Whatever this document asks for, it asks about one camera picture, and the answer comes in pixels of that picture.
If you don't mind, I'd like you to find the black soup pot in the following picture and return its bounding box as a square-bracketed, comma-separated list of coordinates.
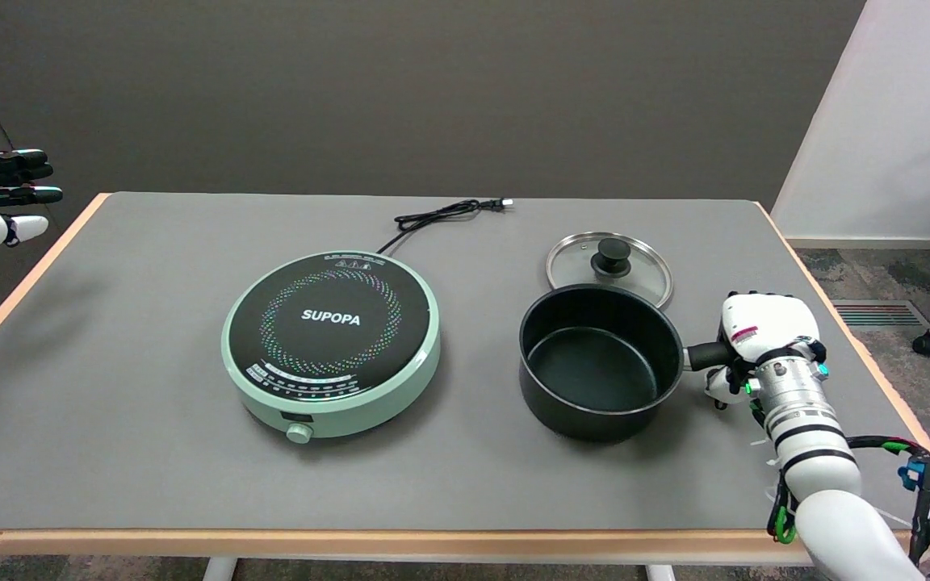
[518, 282, 734, 443]

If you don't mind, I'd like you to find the grey table mat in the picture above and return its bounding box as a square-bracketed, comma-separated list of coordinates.
[0, 192, 930, 532]

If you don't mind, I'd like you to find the glass lid with black knob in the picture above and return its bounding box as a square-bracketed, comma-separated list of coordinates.
[545, 232, 674, 309]

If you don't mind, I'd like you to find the black cable with green ring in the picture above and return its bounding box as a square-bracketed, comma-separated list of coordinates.
[765, 483, 799, 546]

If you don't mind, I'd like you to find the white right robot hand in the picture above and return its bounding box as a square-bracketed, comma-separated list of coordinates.
[704, 290, 827, 409]

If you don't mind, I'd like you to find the black cable loop blue clip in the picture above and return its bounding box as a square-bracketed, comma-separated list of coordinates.
[846, 435, 930, 575]

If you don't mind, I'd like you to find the green round induction cooker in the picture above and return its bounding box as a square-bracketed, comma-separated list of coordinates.
[221, 250, 442, 445]

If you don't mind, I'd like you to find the floor vent grille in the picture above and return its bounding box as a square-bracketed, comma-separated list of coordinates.
[832, 299, 930, 328]

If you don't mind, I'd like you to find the black power cord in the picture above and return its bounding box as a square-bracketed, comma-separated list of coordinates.
[376, 199, 513, 255]

